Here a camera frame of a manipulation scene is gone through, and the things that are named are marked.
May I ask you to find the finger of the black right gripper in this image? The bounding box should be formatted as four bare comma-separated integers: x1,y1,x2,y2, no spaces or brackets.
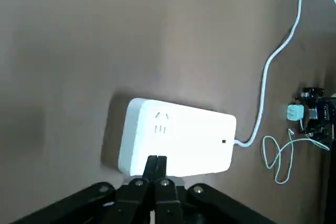
299,118,332,142
293,87,326,106

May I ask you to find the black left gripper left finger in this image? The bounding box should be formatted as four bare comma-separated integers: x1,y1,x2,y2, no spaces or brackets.
10,155,158,224

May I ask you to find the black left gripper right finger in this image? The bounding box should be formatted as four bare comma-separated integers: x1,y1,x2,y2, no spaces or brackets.
154,155,279,224

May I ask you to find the light blue phone charger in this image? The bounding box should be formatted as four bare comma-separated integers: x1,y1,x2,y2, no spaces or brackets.
286,104,306,122

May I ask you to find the thin white charger cable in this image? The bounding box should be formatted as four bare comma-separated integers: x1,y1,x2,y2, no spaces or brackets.
262,119,331,184

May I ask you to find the white power strip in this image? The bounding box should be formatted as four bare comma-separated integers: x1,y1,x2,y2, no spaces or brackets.
117,97,237,178

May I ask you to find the white power strip cord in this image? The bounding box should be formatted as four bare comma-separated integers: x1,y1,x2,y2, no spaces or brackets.
234,0,307,148

